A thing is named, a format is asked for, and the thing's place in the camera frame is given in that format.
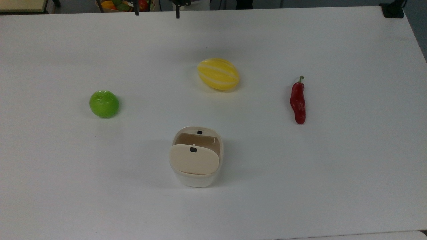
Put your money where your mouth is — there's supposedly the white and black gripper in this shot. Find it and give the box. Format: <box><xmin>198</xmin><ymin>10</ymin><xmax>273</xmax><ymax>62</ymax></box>
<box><xmin>134</xmin><ymin>0</ymin><xmax>192</xmax><ymax>19</ymax></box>

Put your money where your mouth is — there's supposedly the black table clamp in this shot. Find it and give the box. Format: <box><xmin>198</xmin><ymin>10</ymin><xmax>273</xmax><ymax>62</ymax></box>
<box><xmin>380</xmin><ymin>0</ymin><xmax>405</xmax><ymax>19</ymax></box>

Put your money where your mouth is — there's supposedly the basket of toy fruit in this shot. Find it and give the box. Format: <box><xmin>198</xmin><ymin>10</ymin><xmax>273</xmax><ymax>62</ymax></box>
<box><xmin>96</xmin><ymin>0</ymin><xmax>161</xmax><ymax>13</ymax></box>

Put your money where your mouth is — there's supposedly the red toy chili pepper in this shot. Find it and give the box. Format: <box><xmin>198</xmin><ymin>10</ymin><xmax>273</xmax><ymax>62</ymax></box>
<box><xmin>289</xmin><ymin>76</ymin><xmax>307</xmax><ymax>125</ymax></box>

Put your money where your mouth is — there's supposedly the green toy apple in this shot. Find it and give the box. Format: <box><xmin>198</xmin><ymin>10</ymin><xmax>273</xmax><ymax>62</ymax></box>
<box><xmin>89</xmin><ymin>90</ymin><xmax>120</xmax><ymax>119</ymax></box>

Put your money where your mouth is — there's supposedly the yellow striped toy melon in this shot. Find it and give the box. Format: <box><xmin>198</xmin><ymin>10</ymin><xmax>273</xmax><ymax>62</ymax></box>
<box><xmin>197</xmin><ymin>58</ymin><xmax>241</xmax><ymax>91</ymax></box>

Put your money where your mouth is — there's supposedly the cream garbage bin lid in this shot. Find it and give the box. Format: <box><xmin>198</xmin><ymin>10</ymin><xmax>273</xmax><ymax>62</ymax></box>
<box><xmin>169</xmin><ymin>144</ymin><xmax>220</xmax><ymax>175</ymax></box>

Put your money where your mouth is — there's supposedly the beige desk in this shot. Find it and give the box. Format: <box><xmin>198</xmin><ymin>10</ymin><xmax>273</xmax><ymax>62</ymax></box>
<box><xmin>0</xmin><ymin>0</ymin><xmax>49</xmax><ymax>14</ymax></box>

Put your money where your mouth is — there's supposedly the cream plastic garbage bin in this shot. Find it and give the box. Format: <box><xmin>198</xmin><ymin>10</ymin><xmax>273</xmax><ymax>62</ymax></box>
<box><xmin>169</xmin><ymin>126</ymin><xmax>224</xmax><ymax>188</ymax></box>

